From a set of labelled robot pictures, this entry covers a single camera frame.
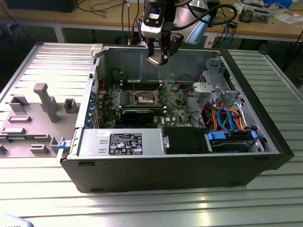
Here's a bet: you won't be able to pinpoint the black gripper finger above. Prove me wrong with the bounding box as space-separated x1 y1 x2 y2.
136 18 155 58
160 32 185 66

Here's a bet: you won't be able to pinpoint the silver CPU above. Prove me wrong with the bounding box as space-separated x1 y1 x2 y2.
146 53 164 66

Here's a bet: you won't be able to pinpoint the CPU socket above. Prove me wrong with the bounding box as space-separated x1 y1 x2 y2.
133 89 159 106

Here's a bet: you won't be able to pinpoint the white label sheet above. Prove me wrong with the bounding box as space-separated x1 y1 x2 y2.
204 32 215 48

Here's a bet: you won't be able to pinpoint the silver drive cage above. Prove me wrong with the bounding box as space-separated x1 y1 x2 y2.
200 57 243 106

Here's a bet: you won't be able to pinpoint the green motherboard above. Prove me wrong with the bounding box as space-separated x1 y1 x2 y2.
98 80 195 130

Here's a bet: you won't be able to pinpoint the wooden desk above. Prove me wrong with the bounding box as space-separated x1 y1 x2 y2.
0 0 303 43

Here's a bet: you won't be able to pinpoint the black graphics card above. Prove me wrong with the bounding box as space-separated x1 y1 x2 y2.
121 108 156 125

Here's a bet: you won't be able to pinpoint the blue expansion card retainer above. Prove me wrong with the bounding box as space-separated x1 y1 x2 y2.
85 93 96 128

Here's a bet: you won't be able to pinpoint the grey electronic device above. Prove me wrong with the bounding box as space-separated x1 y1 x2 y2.
250 8 271 24

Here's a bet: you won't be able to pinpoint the silver power supply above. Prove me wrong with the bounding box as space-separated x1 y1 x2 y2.
78 128 164 157

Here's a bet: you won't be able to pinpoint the blue box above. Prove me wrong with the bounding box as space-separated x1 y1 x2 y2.
263 0 294 7

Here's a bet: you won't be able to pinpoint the hard disk in blue carrier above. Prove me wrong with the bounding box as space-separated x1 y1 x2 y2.
205 131 259 154

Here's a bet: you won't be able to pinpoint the white papers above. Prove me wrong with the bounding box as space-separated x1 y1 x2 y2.
272 10 303 25

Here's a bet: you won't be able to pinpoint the black box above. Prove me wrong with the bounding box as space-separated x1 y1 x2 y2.
4 0 79 13

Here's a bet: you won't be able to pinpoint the black PC case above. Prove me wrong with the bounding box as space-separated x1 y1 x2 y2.
56 44 295 195

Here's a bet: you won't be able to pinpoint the blue case latch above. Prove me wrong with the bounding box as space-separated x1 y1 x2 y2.
57 140 71 150

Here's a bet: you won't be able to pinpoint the grey parts rack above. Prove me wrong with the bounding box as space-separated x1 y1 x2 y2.
0 82 80 158

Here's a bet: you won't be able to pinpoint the white rounded object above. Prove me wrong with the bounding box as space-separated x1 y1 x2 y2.
0 212 33 227

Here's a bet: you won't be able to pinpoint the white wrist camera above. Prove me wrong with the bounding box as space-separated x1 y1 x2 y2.
140 0 166 39

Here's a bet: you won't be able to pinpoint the black cable with white label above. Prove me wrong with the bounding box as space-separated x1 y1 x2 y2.
110 68 125 83

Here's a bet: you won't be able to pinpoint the silver metal bracket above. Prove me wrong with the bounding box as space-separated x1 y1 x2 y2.
192 81 215 104

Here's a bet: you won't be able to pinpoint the blue wire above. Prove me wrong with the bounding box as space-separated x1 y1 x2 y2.
216 106 239 132

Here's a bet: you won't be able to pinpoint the orange wire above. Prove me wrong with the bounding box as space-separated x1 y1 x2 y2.
212 105 246 132

